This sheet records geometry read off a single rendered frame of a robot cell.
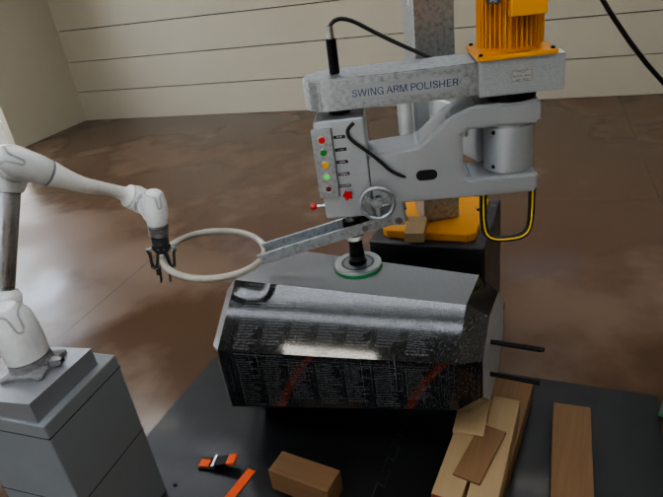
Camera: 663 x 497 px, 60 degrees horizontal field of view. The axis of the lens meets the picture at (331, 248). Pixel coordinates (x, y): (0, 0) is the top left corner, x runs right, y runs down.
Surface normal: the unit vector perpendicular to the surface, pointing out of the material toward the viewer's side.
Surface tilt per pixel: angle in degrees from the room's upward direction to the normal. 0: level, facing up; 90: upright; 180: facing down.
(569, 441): 0
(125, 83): 90
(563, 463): 0
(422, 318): 45
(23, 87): 90
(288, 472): 0
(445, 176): 90
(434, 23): 90
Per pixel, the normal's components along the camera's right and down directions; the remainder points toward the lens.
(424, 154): -0.07, 0.47
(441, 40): 0.14, 0.44
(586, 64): -0.31, 0.48
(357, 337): -0.36, -0.29
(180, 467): -0.13, -0.88
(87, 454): 0.94, 0.04
